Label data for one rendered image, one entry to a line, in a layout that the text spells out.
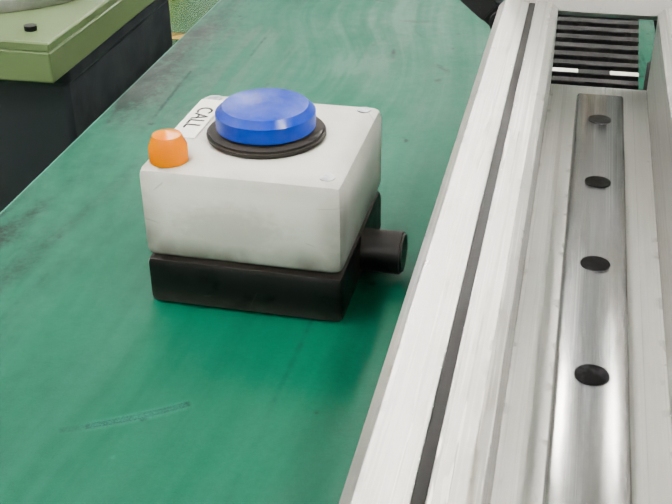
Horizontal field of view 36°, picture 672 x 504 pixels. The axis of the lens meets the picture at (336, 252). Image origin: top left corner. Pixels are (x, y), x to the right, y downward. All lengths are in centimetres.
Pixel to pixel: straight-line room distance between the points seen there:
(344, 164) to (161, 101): 25
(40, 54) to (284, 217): 31
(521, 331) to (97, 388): 15
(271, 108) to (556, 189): 12
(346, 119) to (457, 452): 24
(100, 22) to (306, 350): 39
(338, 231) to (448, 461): 18
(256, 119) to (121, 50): 39
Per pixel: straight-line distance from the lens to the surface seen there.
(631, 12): 52
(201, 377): 38
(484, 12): 54
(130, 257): 46
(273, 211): 38
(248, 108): 41
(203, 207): 39
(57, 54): 66
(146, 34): 82
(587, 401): 28
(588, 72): 62
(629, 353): 32
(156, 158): 39
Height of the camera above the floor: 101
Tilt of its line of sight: 30 degrees down
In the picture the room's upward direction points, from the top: 1 degrees counter-clockwise
